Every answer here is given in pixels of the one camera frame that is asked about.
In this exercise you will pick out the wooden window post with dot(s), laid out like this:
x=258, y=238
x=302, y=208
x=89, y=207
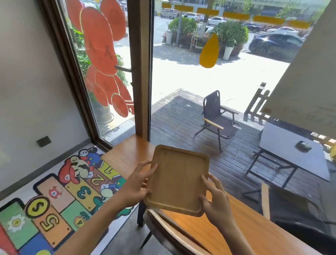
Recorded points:
x=140, y=78

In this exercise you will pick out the red window sticker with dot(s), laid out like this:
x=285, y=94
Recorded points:
x=99, y=39

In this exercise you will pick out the outdoor grey planter pot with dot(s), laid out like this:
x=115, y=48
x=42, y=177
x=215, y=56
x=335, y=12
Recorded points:
x=103, y=114

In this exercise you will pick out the large bush in white pot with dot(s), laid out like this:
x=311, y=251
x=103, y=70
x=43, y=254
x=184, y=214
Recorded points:
x=231, y=32

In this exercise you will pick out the white frosted window sticker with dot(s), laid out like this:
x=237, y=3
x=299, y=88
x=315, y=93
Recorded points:
x=309, y=78

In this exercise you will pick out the person's left hand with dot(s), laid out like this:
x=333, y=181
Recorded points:
x=134, y=186

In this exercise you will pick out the black ashtray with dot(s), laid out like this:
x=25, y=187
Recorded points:
x=303, y=146

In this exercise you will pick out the wooden counter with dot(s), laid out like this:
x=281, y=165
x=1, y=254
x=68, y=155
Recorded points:
x=262, y=236

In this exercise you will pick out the black folding chair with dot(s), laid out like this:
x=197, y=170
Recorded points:
x=212, y=105
x=265, y=199

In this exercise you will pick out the person's right hand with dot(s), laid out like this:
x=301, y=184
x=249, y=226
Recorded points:
x=219, y=207

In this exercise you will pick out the row of yellow window stickers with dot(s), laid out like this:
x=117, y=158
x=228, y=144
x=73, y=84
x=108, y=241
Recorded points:
x=236, y=15

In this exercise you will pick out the dark parked car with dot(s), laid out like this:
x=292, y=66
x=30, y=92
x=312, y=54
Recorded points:
x=275, y=43

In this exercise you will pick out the small bush in white pot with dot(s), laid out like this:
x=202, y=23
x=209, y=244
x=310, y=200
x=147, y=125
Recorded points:
x=183, y=26

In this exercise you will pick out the tan cushioned chair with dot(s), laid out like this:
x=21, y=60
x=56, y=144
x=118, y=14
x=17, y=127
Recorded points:
x=168, y=236

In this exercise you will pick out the dark brown door frame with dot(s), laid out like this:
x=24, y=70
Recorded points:
x=75, y=78

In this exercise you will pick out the colourful cartoon floor mat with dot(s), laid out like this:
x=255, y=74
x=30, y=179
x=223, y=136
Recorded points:
x=52, y=210

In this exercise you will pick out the black wall socket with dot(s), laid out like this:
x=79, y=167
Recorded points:
x=44, y=141

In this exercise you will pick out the black folding table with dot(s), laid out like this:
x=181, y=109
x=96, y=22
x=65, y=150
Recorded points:
x=283, y=147

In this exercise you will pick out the square wooden tray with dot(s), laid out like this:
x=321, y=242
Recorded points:
x=178, y=178

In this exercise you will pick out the wooden picket fence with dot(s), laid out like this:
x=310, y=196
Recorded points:
x=256, y=105

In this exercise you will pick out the yellow drop window sticker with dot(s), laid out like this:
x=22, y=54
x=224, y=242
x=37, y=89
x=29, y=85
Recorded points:
x=209, y=52

